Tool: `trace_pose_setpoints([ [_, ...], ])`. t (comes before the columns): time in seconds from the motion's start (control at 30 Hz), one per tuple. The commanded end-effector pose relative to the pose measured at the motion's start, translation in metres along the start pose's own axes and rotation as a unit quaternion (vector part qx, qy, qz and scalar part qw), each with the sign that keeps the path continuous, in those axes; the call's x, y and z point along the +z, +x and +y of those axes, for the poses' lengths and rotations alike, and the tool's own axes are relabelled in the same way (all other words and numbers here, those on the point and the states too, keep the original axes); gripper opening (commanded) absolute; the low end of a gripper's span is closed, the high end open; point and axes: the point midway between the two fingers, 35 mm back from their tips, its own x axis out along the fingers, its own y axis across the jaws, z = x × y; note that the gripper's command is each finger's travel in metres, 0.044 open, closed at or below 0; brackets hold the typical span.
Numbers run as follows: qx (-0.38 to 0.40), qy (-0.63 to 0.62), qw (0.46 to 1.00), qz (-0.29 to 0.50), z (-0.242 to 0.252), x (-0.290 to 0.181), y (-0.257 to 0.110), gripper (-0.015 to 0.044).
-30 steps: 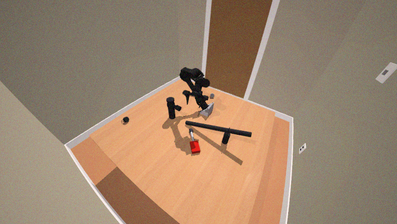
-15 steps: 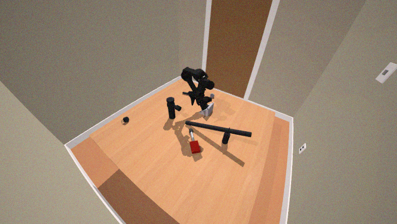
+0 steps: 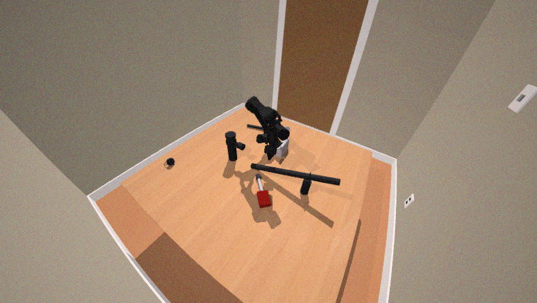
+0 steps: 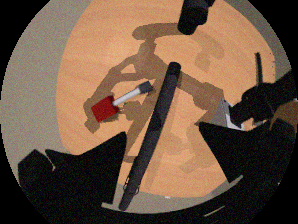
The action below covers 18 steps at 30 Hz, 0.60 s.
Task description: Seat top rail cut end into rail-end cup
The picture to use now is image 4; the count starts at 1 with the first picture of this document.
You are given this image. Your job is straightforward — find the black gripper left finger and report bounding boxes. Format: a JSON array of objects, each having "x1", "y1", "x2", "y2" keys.
[{"x1": 45, "y1": 131, "x2": 126, "y2": 205}]

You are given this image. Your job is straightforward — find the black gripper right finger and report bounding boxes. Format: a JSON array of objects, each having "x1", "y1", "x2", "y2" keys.
[{"x1": 198, "y1": 120, "x2": 271, "y2": 184}]

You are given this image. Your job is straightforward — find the black post with cap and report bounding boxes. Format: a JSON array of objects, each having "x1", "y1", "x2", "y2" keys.
[{"x1": 177, "y1": 0, "x2": 198, "y2": 35}]

